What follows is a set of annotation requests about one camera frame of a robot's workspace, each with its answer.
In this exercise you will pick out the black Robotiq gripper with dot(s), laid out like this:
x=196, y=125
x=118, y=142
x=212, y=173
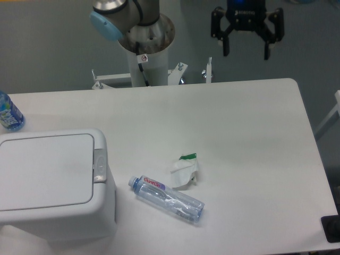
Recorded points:
x=247, y=15

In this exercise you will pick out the blue labelled water bottle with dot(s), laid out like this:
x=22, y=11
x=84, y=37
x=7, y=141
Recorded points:
x=11, y=117

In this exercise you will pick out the empty clear plastic bottle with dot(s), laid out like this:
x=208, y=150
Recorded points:
x=167, y=198

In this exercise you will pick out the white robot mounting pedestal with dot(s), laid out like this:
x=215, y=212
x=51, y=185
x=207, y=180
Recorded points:
x=145, y=70

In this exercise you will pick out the white plastic trash can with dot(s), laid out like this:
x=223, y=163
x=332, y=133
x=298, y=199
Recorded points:
x=91, y=220

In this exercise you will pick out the crumpled white paper wrapper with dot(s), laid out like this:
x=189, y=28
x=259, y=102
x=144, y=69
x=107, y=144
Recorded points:
x=184, y=171

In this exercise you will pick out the white trash can lid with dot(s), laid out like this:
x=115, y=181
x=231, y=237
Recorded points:
x=44, y=172

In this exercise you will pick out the white metal frame right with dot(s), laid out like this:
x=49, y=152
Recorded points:
x=330, y=119

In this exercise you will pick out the black table clamp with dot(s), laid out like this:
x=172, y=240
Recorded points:
x=331, y=228

